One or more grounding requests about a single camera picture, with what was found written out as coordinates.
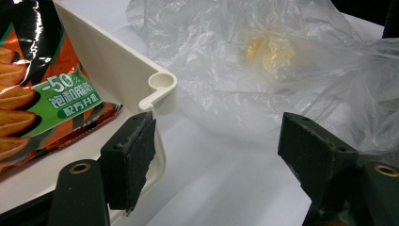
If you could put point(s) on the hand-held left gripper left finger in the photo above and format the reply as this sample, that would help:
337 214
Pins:
128 157

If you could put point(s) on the clear plastic bag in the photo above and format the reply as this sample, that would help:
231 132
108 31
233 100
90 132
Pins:
204 47

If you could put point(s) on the yellow wrapped snack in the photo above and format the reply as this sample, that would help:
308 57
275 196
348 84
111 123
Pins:
273 56

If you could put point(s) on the white plastic tray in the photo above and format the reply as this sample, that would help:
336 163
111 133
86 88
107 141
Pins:
103 59

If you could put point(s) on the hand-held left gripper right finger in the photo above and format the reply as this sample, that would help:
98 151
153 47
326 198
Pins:
316 157

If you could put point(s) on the red chip packet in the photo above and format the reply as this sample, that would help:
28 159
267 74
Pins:
40 81

